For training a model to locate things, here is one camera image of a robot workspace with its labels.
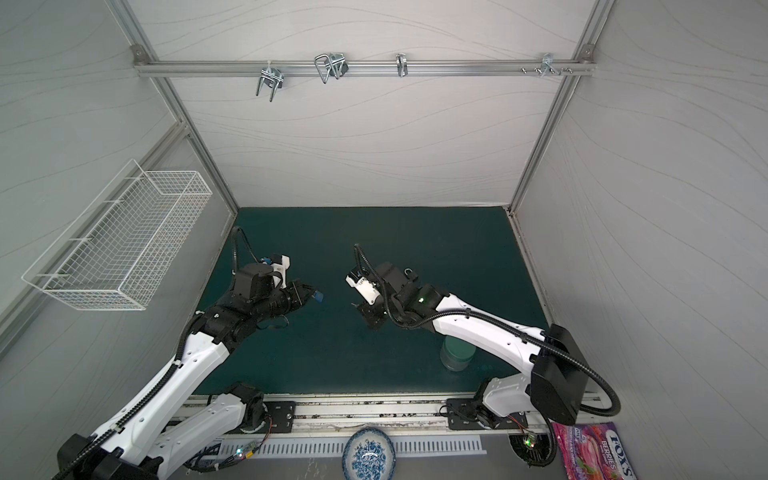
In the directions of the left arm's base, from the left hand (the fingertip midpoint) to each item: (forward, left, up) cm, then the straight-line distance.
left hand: (319, 283), depth 77 cm
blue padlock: (-2, 0, -2) cm, 3 cm away
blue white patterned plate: (-35, -15, -17) cm, 42 cm away
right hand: (-3, -12, -2) cm, 13 cm away
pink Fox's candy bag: (-33, -67, -17) cm, 76 cm away
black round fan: (-32, -55, -22) cm, 68 cm away
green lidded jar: (-14, -36, -8) cm, 39 cm away
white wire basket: (0, +45, +12) cm, 46 cm away
